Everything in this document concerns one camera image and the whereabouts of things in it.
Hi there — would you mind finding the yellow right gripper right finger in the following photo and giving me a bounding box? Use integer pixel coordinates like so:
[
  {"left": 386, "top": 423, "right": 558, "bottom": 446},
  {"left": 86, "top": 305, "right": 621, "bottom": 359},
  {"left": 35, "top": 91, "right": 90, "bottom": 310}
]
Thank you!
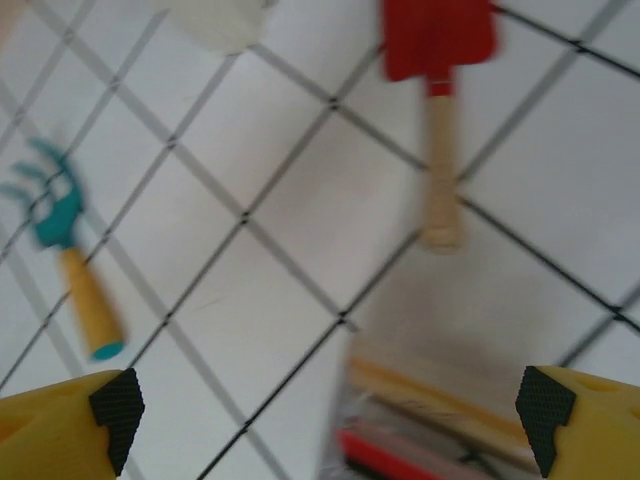
[{"left": 517, "top": 364, "right": 640, "bottom": 480}]

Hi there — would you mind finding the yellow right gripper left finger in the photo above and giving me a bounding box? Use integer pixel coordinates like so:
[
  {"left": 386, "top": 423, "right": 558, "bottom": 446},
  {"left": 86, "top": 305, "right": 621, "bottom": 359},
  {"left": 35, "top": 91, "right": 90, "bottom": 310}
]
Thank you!
[{"left": 0, "top": 368, "right": 146, "bottom": 480}]

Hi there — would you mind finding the orange VIP card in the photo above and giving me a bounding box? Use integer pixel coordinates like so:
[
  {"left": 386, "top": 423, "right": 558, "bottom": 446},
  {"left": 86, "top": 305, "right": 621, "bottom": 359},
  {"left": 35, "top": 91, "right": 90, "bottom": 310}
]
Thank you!
[{"left": 349, "top": 355, "right": 531, "bottom": 454}]

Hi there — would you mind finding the red card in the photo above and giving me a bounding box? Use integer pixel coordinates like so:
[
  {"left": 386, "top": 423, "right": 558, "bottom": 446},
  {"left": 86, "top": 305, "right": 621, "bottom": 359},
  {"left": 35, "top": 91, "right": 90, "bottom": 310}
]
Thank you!
[{"left": 337, "top": 429, "right": 501, "bottom": 480}]

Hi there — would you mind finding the clear plastic card box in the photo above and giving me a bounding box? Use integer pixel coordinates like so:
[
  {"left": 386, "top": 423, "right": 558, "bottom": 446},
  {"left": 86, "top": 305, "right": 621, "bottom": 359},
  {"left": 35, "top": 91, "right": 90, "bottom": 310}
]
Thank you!
[{"left": 319, "top": 339, "right": 551, "bottom": 480}]

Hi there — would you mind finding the white ribbed vase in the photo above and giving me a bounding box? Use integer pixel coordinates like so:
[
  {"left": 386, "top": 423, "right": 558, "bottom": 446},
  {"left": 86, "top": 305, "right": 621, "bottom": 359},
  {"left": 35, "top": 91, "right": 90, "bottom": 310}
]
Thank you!
[{"left": 167, "top": 0, "right": 276, "bottom": 55}]

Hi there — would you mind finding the teal toy rake wooden handle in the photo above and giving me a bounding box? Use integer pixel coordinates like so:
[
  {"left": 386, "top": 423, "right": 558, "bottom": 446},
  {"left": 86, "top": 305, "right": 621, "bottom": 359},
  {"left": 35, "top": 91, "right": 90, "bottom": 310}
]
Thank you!
[{"left": 0, "top": 137, "right": 126, "bottom": 362}]

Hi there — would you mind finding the red toy shovel wooden handle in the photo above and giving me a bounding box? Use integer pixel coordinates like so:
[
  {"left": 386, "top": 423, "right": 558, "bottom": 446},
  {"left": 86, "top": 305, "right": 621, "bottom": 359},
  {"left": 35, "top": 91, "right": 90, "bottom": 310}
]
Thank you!
[{"left": 379, "top": 0, "right": 504, "bottom": 254}]

